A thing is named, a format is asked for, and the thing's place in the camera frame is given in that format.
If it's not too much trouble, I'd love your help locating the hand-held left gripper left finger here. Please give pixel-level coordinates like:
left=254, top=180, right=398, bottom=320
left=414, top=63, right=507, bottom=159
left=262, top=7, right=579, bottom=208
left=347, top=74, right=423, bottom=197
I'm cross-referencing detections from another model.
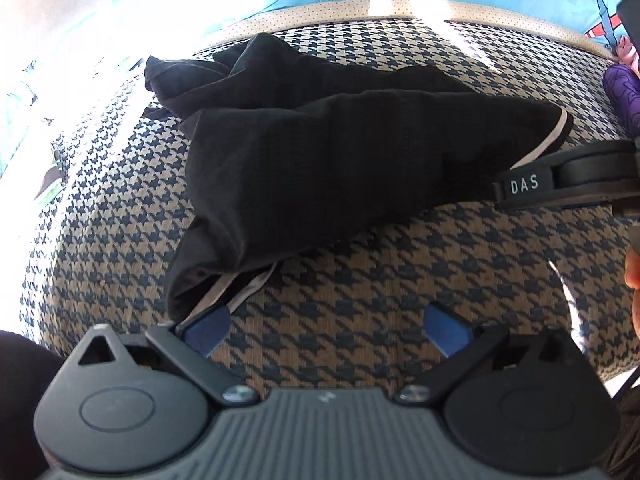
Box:
left=76, top=305, right=260, bottom=406

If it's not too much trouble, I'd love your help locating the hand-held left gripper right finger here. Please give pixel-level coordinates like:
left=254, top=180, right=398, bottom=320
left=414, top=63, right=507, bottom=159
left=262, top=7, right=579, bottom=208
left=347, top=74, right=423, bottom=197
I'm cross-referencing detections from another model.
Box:
left=395, top=302, right=583, bottom=405

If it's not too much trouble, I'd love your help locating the black shirt with red print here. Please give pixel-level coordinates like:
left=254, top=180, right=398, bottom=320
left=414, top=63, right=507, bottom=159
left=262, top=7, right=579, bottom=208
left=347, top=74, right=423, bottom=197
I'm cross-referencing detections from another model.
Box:
left=142, top=32, right=575, bottom=328

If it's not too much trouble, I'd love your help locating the person's right hand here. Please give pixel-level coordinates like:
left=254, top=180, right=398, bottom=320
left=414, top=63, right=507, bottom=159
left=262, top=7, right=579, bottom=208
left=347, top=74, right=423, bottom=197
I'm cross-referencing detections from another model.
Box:
left=625, top=255, right=640, bottom=341

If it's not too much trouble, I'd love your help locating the purple patterned cloth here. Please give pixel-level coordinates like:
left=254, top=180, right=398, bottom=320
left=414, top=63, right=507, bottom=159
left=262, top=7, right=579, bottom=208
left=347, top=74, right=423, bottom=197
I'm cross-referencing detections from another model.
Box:
left=602, top=62, right=640, bottom=137

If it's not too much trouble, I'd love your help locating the blue beige houndstooth blanket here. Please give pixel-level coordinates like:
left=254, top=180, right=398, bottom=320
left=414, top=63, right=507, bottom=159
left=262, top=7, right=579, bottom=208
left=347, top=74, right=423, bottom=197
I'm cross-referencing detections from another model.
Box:
left=20, top=15, right=640, bottom=396

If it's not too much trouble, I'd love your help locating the pale pink cloth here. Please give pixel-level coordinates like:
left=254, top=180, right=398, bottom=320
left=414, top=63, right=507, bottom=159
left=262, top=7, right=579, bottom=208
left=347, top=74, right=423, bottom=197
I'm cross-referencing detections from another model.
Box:
left=616, top=35, right=638, bottom=67

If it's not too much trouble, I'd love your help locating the green and dark object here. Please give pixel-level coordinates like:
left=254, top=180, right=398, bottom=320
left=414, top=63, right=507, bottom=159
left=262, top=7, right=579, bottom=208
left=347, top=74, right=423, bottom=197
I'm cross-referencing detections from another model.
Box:
left=32, top=145, right=68, bottom=201

